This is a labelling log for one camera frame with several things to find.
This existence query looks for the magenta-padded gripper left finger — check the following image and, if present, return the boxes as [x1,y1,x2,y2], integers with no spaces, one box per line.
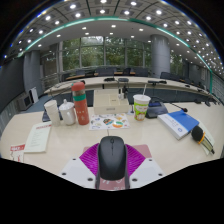
[59,143,101,190]

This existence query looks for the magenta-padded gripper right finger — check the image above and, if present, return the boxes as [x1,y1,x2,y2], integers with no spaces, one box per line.
[124,143,166,190]

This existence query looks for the black computer mouse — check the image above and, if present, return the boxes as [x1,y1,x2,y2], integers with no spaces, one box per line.
[97,135,129,182]

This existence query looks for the cream booklet with red heading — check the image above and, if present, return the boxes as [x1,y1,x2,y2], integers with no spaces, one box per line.
[23,120,53,154]

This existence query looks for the blue and white book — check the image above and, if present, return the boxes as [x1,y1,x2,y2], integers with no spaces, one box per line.
[156,109,200,141]

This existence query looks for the white lidded mug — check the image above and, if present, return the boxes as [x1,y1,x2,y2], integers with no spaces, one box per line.
[58,98,77,127]

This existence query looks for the colourful sticker sheet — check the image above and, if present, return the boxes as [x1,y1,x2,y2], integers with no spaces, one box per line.
[88,112,131,131]

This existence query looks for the red and white leaflet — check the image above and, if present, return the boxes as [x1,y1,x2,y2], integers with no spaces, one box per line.
[9,143,27,163]

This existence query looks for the white paper cup stack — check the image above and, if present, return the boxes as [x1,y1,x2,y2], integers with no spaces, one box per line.
[43,99,62,127]

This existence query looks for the black desk microphone unit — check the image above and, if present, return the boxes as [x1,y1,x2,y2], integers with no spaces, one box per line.
[41,108,64,123]
[145,99,188,119]

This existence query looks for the black and yellow microphone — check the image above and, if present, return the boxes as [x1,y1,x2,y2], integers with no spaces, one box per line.
[190,125,216,155]

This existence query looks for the green printed paper cup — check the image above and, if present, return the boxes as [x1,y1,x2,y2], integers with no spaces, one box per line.
[132,83,152,122]

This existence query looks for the red thermos bottle green band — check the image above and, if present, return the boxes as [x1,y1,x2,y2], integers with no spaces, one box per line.
[71,81,91,126]

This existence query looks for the beige cardboard box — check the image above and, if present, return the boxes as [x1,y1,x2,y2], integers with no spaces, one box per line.
[92,89,130,116]

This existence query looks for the curved conference desk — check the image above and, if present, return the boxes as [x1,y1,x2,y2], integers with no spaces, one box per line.
[44,75,214,98]

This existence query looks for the dark office chairs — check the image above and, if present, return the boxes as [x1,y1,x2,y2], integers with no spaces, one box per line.
[63,66,214,91]

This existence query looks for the ceiling lights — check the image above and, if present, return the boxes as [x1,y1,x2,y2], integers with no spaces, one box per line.
[16,0,223,68]

